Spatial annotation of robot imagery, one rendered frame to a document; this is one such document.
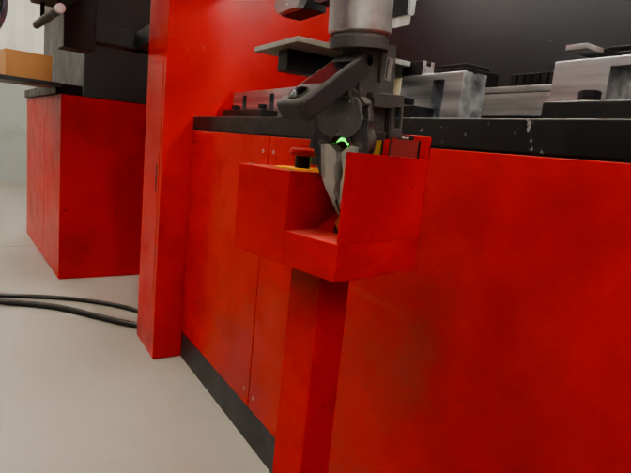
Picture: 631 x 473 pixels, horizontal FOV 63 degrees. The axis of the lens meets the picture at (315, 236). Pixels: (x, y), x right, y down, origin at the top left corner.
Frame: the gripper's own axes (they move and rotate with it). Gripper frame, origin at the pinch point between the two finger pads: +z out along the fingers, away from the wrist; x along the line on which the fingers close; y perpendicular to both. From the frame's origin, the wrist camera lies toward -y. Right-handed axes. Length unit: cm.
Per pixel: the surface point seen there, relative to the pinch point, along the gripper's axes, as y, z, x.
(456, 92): 37.6, -15.9, 7.6
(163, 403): 21, 76, 88
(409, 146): 11.2, -7.3, -2.0
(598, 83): 31.8, -16.6, -17.7
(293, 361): -1.6, 23.0, 5.8
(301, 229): -2.0, 3.6, 4.6
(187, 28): 49, -37, 117
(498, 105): 65, -15, 13
